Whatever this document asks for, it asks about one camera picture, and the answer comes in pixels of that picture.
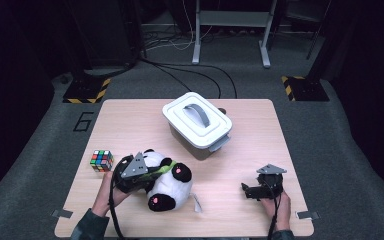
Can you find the left hand-held gripper cable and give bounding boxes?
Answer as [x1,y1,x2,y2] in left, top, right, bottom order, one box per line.
[108,159,126,240]

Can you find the panda plush toy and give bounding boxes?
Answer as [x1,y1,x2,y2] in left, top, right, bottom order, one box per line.
[139,148,203,213]

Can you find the right hand-held gripper cable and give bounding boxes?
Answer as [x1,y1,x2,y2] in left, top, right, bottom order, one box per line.
[267,186,283,240]

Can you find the grey tape piece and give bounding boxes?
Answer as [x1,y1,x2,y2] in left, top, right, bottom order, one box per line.
[295,210,321,220]
[51,209,74,219]

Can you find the grey metal stand frame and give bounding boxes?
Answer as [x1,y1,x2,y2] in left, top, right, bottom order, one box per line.
[192,0,279,69]

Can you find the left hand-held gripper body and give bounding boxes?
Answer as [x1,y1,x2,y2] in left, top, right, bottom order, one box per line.
[112,151,149,194]

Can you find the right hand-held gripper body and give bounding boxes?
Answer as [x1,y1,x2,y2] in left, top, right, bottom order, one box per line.
[255,163,288,200]

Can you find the black stand leg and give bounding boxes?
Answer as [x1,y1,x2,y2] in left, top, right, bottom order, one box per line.
[306,0,331,61]

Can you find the translucent grey storage box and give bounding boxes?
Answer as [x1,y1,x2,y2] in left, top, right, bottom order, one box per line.
[168,123,232,162]

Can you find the colourful puzzle cube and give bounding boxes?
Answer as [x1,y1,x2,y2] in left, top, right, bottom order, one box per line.
[89,149,115,173]

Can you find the white floor cables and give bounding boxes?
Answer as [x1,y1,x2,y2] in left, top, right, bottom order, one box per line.
[144,0,214,52]

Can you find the black floor cable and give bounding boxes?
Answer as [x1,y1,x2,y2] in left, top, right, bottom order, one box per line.
[153,63,193,93]
[139,58,238,100]
[153,63,222,100]

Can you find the person's right hand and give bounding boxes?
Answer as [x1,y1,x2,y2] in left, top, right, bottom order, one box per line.
[259,190,292,232]

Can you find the white lid with grey handle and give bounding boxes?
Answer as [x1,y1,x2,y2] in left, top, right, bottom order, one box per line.
[161,91,233,150]

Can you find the hand-held gripper cable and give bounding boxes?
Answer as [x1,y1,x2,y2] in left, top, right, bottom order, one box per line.
[108,159,126,240]
[267,186,283,240]

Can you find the person's left hand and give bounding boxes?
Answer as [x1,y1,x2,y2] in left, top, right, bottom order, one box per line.
[91,171,131,218]

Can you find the black yellow striped base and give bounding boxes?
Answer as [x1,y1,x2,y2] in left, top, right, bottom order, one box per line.
[281,75,330,102]
[62,78,112,104]

